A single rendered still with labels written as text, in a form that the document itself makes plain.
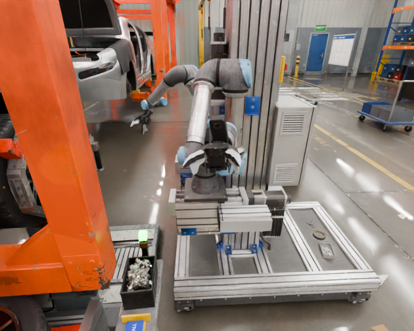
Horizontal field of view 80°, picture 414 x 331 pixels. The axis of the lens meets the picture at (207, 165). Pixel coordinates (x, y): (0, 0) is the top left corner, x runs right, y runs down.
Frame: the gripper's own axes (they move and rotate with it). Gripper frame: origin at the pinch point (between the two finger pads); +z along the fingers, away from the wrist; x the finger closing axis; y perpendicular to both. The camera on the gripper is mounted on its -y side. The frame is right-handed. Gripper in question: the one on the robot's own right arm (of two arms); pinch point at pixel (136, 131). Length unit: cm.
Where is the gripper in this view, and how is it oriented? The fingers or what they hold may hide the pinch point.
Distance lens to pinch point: 217.4
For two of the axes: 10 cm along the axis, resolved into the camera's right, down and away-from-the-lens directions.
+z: -3.7, 9.1, -1.8
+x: 4.3, 3.4, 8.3
